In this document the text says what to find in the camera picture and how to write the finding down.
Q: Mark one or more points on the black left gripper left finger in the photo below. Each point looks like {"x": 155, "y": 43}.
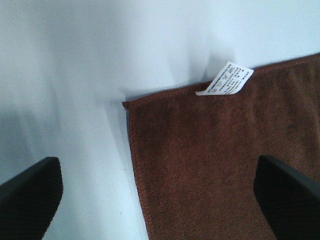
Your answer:
{"x": 29, "y": 201}

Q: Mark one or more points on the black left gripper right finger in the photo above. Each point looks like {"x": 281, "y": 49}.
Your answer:
{"x": 288, "y": 199}

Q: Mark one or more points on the brown towel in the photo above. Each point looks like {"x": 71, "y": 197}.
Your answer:
{"x": 195, "y": 157}

